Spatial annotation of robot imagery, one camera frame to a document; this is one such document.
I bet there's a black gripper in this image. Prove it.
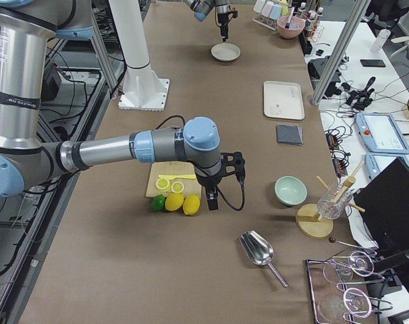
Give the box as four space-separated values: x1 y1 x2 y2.
194 151 245 211
216 11 238 42

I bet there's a cream round plate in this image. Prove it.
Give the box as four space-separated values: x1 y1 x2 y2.
211 43 241 62

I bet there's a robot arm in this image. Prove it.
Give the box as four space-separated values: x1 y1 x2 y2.
0 1 245 210
184 0 238 43

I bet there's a white rabbit tray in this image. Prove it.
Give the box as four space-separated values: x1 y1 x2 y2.
263 81 305 120

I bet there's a pastel cup rack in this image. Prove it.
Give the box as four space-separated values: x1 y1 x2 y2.
252 0 290 30

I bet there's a wooden cutting board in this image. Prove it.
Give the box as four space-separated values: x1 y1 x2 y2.
145 161 202 198

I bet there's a yellow lemon near scoop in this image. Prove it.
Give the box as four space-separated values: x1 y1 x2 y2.
182 194 201 216

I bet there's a lower lemon slice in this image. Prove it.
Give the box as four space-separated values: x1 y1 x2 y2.
171 181 185 193

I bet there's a lemon slice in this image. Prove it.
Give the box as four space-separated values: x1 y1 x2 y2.
155 178 171 192
171 181 185 193

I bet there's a yellow plastic knife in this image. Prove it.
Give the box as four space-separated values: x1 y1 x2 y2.
158 174 196 180

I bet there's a metal muddler in bowl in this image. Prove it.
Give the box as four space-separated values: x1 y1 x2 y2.
285 7 295 29

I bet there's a grey folded cloth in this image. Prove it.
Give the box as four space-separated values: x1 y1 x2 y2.
275 124 303 146

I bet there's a mint green bowl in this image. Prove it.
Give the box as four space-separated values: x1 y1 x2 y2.
274 175 307 206

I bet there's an upper lemon slice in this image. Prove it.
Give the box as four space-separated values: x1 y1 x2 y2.
155 178 171 192

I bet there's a pink bowl with ice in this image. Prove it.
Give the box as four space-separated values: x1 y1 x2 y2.
277 16 305 39

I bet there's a green lime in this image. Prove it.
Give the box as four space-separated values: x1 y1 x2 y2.
151 194 165 212

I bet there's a metal scoop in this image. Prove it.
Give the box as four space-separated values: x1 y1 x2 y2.
239 230 289 288

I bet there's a wooden cup stand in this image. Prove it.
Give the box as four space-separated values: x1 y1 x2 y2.
296 160 365 238

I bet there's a glass cup on stand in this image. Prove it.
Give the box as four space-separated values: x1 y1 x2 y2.
317 183 353 219

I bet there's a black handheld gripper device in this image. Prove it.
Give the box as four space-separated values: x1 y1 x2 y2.
341 76 376 111

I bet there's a near teach pendant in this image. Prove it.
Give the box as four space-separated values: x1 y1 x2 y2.
364 153 409 180

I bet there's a teach pendant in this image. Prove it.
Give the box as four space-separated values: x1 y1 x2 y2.
355 113 409 155
364 153 409 180

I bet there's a black smartphone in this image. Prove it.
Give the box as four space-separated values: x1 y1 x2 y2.
360 59 386 68

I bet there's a far teach pendant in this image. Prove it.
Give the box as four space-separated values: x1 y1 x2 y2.
355 113 409 155

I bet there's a black monitor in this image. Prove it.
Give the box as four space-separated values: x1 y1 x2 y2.
354 157 409 254

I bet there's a camera cable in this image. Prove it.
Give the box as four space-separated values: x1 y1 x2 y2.
216 171 246 212

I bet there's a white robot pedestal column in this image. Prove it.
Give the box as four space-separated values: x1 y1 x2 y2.
109 0 170 111

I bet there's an aluminium frame post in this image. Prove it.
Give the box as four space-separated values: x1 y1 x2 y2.
309 0 371 107

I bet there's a wire glass rack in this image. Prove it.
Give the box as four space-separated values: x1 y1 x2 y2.
305 250 393 323

